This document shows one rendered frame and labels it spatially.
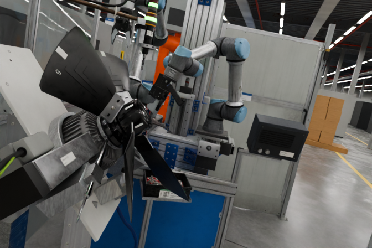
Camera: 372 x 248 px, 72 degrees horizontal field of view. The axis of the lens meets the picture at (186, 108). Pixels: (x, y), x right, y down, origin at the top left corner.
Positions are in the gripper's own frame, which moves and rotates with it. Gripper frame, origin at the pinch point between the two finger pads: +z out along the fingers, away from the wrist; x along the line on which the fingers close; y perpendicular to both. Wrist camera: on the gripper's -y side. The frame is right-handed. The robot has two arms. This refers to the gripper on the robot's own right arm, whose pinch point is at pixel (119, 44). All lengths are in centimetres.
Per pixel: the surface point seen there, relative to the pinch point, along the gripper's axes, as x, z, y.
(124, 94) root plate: -21, 21, -54
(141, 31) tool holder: -23, -3, -54
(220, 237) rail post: -78, 95, -16
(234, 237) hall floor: -113, 148, 72
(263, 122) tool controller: -84, 25, -22
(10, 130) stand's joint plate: 10, 38, -69
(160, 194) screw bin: -41, 64, -40
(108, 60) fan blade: -9.6, 10.0, -44.4
